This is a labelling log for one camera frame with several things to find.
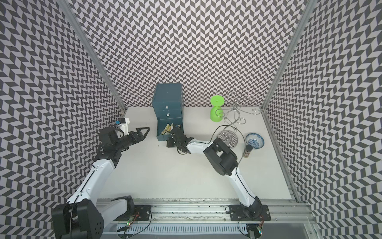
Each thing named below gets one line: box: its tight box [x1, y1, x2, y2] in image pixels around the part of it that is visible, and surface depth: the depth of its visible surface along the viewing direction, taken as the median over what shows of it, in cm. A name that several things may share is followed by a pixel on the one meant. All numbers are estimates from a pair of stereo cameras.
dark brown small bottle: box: [243, 144, 253, 158], surface depth 90 cm
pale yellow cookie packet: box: [161, 126, 171, 135], surface depth 106 cm
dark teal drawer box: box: [152, 82, 185, 142], surface depth 107 cm
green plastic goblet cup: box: [209, 95, 225, 123], surface depth 81 cm
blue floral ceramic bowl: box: [245, 132, 265, 150], surface depth 98 cm
